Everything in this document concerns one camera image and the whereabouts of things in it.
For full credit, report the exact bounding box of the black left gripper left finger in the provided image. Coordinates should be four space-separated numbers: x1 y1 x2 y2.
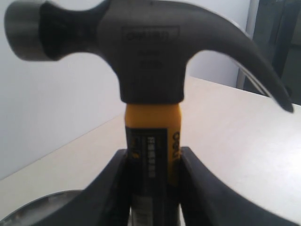
49 148 132 226

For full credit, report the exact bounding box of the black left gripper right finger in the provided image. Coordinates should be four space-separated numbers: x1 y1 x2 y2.
179 147 295 226

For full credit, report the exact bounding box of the black yellow claw hammer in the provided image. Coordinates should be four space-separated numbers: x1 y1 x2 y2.
4 0 293 226

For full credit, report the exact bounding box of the round stainless steel plate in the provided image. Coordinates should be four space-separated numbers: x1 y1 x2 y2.
0 190 82 226

